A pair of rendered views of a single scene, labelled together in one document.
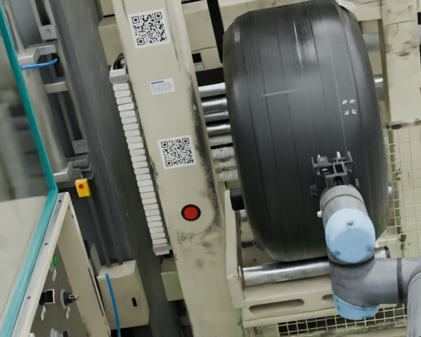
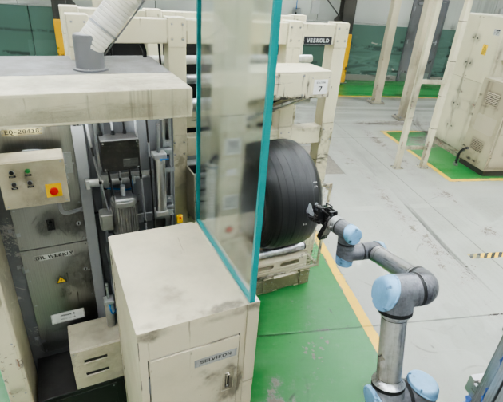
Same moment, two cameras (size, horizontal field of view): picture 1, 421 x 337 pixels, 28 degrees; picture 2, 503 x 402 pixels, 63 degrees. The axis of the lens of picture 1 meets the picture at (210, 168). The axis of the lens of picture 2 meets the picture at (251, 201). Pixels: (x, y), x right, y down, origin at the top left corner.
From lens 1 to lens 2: 0.97 m
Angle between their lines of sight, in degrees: 29
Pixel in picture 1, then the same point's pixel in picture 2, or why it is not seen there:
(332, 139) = (310, 197)
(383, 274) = (359, 249)
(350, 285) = (348, 254)
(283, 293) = (266, 262)
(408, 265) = (366, 245)
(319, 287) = (279, 259)
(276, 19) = (278, 146)
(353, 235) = (357, 234)
